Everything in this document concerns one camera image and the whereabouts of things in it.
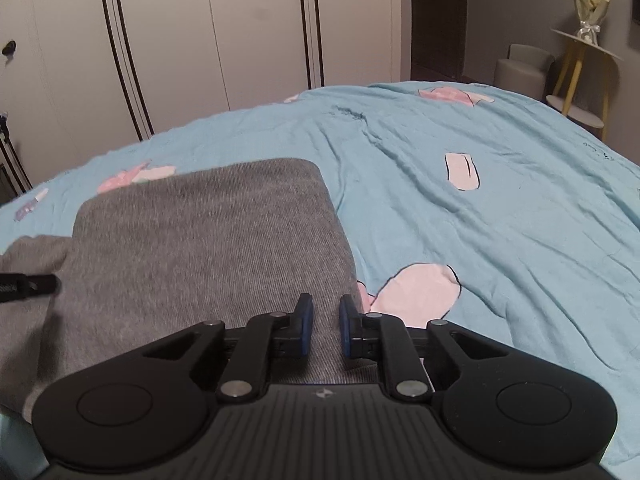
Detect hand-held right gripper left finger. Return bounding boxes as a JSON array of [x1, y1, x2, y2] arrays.
[[142, 292, 316, 406]]

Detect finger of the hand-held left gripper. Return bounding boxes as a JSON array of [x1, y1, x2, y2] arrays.
[[0, 272, 62, 306]]

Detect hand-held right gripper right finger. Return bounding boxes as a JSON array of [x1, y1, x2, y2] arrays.
[[338, 295, 501, 404]]

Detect grey pants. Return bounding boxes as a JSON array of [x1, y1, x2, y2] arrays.
[[0, 158, 382, 417]]

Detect black stand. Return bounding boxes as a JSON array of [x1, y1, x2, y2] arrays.
[[0, 110, 30, 206]]

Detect light blue printed blanket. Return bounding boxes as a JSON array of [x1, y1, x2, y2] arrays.
[[0, 82, 640, 480]]

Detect grey round stool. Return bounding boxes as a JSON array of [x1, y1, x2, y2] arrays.
[[495, 44, 555, 102]]

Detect white wardrobe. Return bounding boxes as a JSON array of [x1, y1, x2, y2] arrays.
[[0, 0, 404, 202]]

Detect yellow-legged side table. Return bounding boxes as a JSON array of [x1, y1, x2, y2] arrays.
[[545, 27, 626, 142]]

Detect dark brown door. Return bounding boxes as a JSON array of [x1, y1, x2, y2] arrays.
[[410, 0, 469, 83]]

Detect pale yellow bouquet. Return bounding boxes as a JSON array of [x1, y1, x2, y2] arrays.
[[565, 0, 612, 44]]

